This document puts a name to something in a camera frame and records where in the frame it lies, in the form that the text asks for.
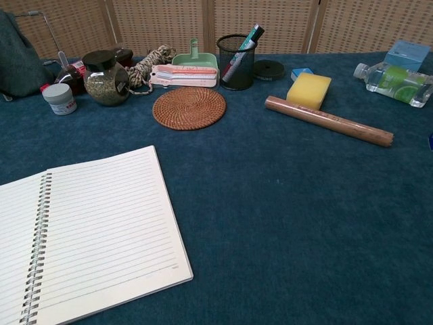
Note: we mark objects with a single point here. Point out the green plastic dustpan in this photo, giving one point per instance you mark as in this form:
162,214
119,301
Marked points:
195,59

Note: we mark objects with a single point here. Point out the glass jar black lid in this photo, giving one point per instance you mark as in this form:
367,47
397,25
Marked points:
105,84

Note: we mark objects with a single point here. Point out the dark red sauce bottle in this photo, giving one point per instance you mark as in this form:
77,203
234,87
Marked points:
70,77

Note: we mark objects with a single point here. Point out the clear bottle green label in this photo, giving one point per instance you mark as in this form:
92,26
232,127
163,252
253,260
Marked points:
395,83

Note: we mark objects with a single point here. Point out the pink toothbrush pack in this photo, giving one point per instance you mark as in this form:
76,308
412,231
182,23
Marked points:
189,80

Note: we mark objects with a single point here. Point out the light blue carton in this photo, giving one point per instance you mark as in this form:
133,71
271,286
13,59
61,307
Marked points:
406,54

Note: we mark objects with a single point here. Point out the woven folding screen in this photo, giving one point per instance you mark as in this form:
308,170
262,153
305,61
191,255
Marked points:
162,23

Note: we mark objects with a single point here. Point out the blue table cloth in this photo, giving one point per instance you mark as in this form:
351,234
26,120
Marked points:
304,220

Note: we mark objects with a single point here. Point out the brown wooden rolling pin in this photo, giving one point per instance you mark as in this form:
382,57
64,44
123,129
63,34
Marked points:
331,120

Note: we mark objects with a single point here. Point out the small white jar grey lid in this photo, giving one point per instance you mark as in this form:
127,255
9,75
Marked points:
61,100

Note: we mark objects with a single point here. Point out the white lined spiral notebook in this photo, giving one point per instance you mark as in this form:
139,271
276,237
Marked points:
101,220

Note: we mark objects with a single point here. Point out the dark blue object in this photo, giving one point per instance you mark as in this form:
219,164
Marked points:
431,142

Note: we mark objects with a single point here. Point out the black mesh pen holder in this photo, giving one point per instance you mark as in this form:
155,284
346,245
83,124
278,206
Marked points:
241,78

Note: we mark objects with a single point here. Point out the small blue box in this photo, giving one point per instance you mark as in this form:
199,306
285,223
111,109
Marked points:
299,73

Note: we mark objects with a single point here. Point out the yellow sponge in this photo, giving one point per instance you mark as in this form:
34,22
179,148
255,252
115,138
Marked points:
308,89

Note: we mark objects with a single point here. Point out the black round disc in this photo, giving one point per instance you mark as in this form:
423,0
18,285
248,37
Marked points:
269,70

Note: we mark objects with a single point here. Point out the round woven rattan coaster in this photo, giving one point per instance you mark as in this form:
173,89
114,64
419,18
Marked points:
189,108

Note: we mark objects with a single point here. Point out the green black marker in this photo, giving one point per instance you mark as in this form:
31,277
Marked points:
252,36

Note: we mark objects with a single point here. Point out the dark green fabric bag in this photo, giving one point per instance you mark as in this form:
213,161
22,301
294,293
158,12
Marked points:
18,64

